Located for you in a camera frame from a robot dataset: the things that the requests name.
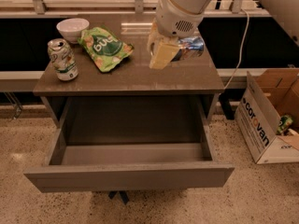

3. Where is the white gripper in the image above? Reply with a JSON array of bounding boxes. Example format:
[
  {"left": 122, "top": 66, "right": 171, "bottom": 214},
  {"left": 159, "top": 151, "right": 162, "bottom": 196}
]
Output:
[{"left": 147, "top": 0, "right": 203, "bottom": 69}]

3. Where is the blue silver redbull can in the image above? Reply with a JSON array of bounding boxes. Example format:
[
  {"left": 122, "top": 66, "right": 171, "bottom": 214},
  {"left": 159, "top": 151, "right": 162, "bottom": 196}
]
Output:
[{"left": 172, "top": 36, "right": 205, "bottom": 62}]

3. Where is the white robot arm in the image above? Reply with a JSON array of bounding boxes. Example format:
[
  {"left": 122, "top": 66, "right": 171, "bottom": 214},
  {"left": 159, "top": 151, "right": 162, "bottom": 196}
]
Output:
[{"left": 148, "top": 0, "right": 299, "bottom": 68}]

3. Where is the green white soda can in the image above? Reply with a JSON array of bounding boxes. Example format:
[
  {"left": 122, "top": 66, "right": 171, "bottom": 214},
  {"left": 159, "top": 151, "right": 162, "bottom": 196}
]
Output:
[{"left": 48, "top": 38, "right": 78, "bottom": 81}]

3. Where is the open grey top drawer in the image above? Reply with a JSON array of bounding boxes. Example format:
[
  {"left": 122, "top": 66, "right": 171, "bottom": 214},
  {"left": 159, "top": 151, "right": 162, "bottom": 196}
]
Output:
[{"left": 24, "top": 95, "right": 234, "bottom": 192}]

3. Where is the green can in box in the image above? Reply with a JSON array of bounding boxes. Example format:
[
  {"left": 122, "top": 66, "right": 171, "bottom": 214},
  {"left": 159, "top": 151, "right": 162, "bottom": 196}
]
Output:
[{"left": 277, "top": 115, "right": 293, "bottom": 135}]

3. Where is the green chip bag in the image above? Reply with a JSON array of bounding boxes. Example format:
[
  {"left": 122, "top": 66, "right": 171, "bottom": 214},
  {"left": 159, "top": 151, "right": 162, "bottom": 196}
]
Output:
[{"left": 78, "top": 27, "right": 134, "bottom": 73}]

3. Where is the grey cabinet table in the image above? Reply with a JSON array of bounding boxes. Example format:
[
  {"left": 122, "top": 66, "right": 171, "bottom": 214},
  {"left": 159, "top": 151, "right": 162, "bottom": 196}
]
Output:
[{"left": 34, "top": 13, "right": 224, "bottom": 120}]

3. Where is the white ceramic bowl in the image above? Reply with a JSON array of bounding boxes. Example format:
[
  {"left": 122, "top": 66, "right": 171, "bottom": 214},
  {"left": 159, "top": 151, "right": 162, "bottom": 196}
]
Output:
[{"left": 56, "top": 18, "right": 90, "bottom": 44}]

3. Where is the cardboard box with lettering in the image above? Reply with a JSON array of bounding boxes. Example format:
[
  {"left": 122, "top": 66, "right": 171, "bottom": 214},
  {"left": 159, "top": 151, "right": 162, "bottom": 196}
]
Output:
[{"left": 235, "top": 68, "right": 299, "bottom": 164}]

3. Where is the white cable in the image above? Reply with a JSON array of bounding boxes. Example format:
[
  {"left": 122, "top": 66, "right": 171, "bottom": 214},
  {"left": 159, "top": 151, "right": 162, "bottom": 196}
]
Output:
[{"left": 222, "top": 8, "right": 251, "bottom": 91}]

